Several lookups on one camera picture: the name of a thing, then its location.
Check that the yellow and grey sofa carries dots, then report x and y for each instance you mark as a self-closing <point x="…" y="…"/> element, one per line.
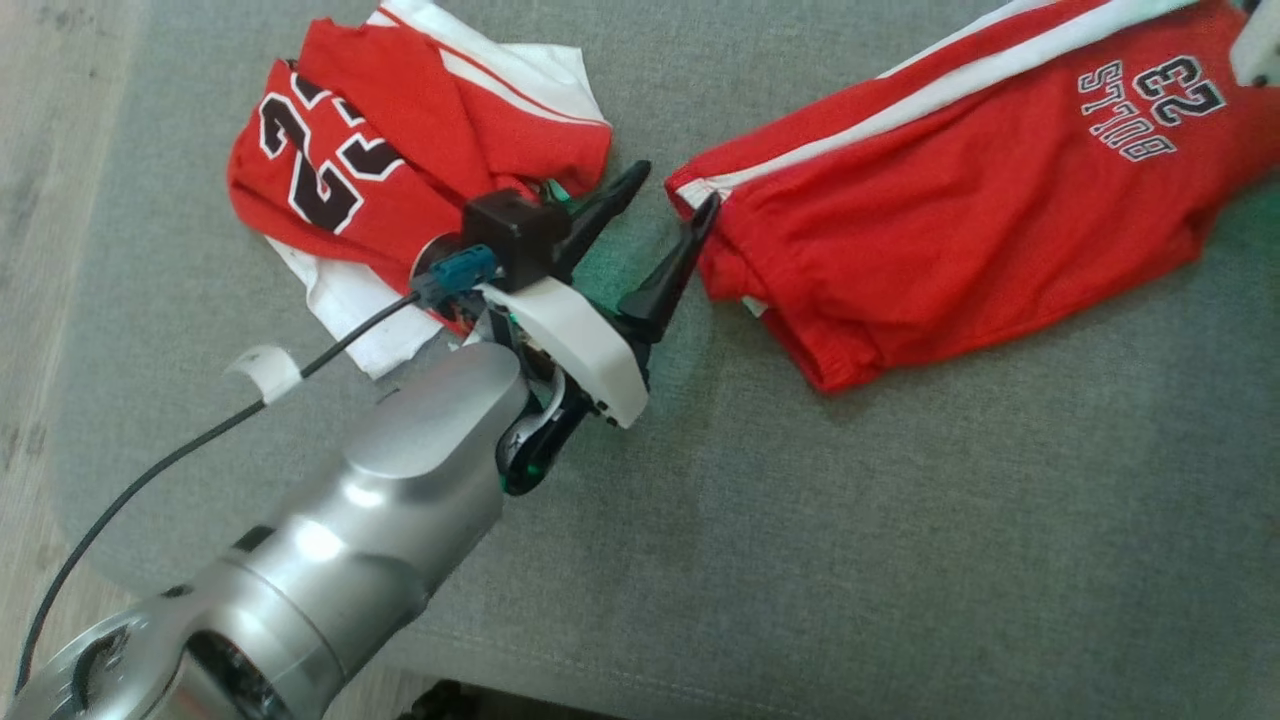
<point x="900" y="520"/>

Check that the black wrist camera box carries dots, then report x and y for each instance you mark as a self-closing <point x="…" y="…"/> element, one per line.
<point x="510" y="230"/>

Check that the red white basketball jersey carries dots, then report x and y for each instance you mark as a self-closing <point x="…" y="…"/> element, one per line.
<point x="400" y="110"/>

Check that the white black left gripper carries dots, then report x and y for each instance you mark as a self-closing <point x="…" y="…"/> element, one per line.
<point x="580" y="345"/>

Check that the red shorts with white stripe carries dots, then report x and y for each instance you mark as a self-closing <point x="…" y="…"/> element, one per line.
<point x="950" y="220"/>

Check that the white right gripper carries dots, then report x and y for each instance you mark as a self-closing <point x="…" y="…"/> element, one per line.
<point x="1258" y="45"/>

